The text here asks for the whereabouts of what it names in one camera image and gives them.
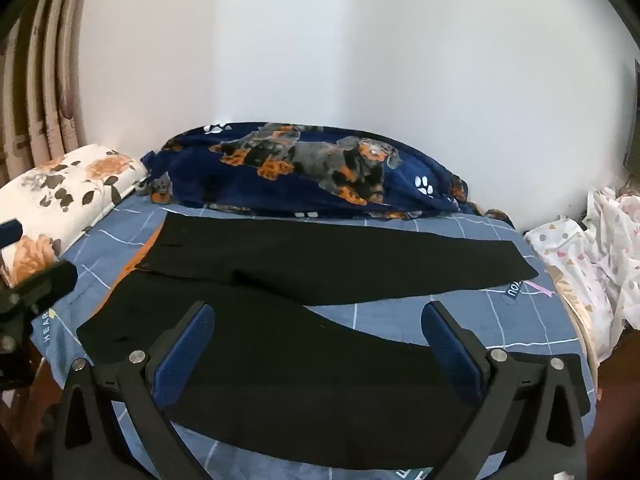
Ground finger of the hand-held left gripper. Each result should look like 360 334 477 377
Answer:
20 261 79 311
0 218 24 249

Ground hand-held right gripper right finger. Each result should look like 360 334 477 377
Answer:
421 301 587 480

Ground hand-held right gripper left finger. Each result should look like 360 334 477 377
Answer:
52 301 216 480

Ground black pants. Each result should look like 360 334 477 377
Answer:
76 211 590 472

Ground white floral pillow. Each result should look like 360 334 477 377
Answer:
0 144 149 288

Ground blue grid bedsheet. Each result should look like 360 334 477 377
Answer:
30 192 598 480

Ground beige patterned curtain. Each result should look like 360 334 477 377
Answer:
0 0 93 186

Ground white patterned cloth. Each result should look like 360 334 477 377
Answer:
524 187 640 366

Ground navy dog print blanket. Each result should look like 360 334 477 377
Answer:
140 121 511 221

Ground dark furniture edge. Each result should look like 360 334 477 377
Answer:
622 59 640 176

